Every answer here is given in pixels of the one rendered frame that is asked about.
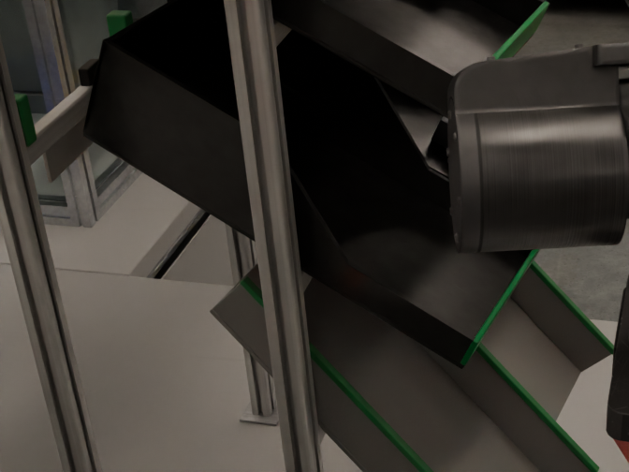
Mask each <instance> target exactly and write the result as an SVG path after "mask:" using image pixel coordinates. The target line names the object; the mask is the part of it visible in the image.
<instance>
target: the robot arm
mask: <svg viewBox="0 0 629 472"><path fill-rule="evenodd" d="M624 69H629V42H626V43H610V44H597V45H593V46H590V47H583V44H582V43H581V44H576V45H575V48H574V49H570V50H562V51H556V52H543V53H537V54H530V55H523V56H517V57H510V58H504V59H497V60H495V56H489V57H487V61H482V62H477V63H474V64H471V65H469V66H468V67H466V68H465V69H463V70H462V71H460V72H459V73H457V74H456V75H455V76H454V78H453V79H452V80H451V82H450V84H449V86H448V89H447V108H448V112H447V116H448V127H447V141H448V148H447V149H446V156H448V173H449V190H450V203H451V207H450V209H449V212H450V215H452V224H453V231H454V238H455V244H456V248H457V251H458V253H477V252H495V251H513V250H531V249H550V248H567V247H585V246H604V245H617V244H619V243H620V241H621V240H622V236H623V234H624V230H625V226H626V220H627V219H629V78H627V79H619V70H624ZM606 431H607V434H608V435H609V436H610V437H612V438H613V439H614V441H615V442H616V444H617V446H618V447H619V449H620V450H621V452H622V454H623V456H624V457H625V459H626V460H627V462H628V463H629V274H628V278H627V284H626V288H625V289H624V290H623V293H622V303H621V309H620V314H619V320H618V326H617V331H616V337H615V343H614V351H613V364H612V377H611V382H610V389H609V395H608V400H607V428H606Z"/></svg>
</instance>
